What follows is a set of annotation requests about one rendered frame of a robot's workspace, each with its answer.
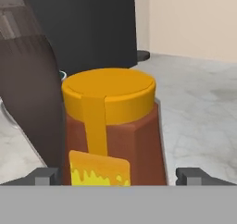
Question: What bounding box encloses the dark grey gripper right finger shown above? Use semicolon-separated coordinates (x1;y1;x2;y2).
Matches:
175;167;237;187

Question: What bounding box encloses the dark brown syrup bottle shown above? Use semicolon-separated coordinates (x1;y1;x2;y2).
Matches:
0;0;67;170

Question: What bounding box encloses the black appliance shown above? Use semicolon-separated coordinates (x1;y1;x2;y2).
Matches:
23;0;152;78

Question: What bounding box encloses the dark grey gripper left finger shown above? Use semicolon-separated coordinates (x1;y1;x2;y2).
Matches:
0;167;61;187

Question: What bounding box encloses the teal mug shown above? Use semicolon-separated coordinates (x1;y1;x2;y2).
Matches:
58;69;69;82

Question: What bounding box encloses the honey bottle with orange lid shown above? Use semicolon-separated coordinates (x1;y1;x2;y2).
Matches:
60;68;168;187

